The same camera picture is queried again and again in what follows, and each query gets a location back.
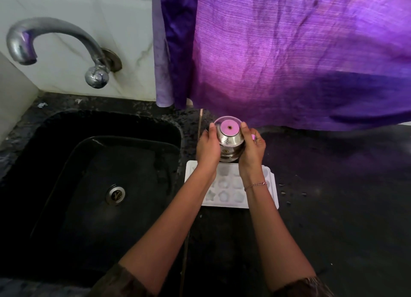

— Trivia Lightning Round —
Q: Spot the person's left hand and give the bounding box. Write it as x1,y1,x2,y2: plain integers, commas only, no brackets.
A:
196,122,221,173

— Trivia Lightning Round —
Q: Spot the person's right hand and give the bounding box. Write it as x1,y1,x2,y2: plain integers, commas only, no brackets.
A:
238,122,267,178

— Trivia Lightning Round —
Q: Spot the steel water pot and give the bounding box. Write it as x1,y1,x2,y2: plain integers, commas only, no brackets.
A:
205,115,247,163

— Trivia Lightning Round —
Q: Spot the person's right forearm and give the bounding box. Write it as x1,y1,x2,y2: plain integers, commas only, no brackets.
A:
239,170,317,292

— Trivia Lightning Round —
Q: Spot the person's left forearm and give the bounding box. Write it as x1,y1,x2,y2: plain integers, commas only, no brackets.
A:
118,165,219,296

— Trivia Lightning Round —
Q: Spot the white ice cube tray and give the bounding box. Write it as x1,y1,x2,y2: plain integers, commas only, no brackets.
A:
184,160,279,210

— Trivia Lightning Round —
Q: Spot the purple curtain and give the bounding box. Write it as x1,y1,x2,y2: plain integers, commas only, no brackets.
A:
158,0,411,132

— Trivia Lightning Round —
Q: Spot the lilac cloth strip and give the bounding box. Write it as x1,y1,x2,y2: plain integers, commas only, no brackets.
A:
150,0,175,108

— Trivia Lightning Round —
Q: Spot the steel sink drain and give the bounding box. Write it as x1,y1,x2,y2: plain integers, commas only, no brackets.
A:
105,184,126,206

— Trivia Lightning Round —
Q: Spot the black stone sink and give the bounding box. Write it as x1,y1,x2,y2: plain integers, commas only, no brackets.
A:
0,109,183,289

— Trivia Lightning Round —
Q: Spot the chrome wall tap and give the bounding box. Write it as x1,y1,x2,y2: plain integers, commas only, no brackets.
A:
6,17,123,89

